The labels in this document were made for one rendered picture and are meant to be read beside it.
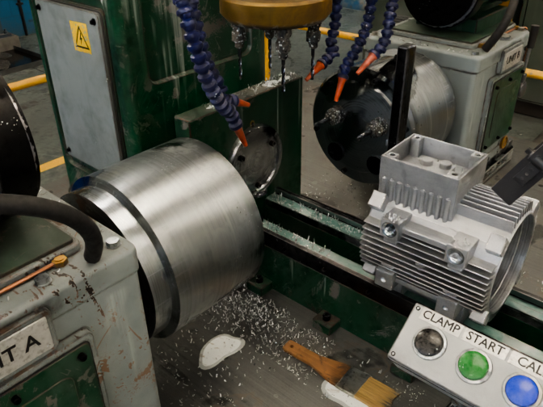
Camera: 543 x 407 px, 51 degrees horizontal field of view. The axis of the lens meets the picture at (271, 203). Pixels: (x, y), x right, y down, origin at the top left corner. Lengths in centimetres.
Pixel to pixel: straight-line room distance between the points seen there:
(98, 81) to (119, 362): 55
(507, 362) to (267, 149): 64
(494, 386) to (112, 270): 41
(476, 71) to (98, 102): 76
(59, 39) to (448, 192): 74
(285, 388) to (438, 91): 65
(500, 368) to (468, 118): 78
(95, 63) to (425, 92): 62
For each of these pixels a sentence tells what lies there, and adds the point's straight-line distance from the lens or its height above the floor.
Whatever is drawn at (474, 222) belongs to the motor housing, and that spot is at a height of 108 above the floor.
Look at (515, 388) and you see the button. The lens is 63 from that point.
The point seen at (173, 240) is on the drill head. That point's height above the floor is 111.
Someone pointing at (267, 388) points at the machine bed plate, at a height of 80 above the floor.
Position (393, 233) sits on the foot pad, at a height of 106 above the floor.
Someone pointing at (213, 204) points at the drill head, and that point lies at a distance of 76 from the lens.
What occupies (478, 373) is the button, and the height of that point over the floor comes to 107.
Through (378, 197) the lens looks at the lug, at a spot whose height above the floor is 109.
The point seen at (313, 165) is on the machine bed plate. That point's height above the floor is 80.
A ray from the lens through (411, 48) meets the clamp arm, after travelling 99.
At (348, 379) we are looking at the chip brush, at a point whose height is 81.
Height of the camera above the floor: 152
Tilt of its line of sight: 31 degrees down
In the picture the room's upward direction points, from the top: 1 degrees counter-clockwise
